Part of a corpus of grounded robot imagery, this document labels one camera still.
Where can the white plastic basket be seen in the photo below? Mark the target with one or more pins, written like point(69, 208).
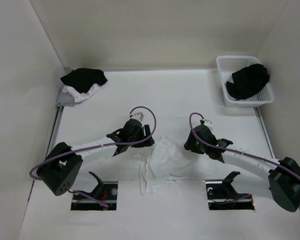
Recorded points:
point(227, 65)

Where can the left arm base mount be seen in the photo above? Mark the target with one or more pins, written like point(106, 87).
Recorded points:
point(106, 192)

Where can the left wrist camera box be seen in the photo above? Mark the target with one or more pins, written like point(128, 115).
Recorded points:
point(139, 116)

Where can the folded grey tank top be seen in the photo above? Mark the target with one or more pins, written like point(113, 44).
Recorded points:
point(65, 100)

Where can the black tank top in basket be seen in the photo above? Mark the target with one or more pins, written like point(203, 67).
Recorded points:
point(247, 82)

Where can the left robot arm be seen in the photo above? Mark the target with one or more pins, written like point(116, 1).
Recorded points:
point(60, 169)

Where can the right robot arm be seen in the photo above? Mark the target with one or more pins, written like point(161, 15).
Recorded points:
point(281, 176)

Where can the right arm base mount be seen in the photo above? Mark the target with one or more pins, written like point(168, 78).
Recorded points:
point(222, 196)

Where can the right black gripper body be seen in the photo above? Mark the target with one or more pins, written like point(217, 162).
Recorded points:
point(195, 147)

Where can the white tank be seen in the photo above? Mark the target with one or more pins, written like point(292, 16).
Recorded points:
point(167, 159)
point(80, 97)

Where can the folded white tank top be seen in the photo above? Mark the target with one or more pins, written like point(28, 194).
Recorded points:
point(80, 97)

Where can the folded black tank top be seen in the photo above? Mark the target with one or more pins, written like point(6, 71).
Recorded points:
point(82, 79)

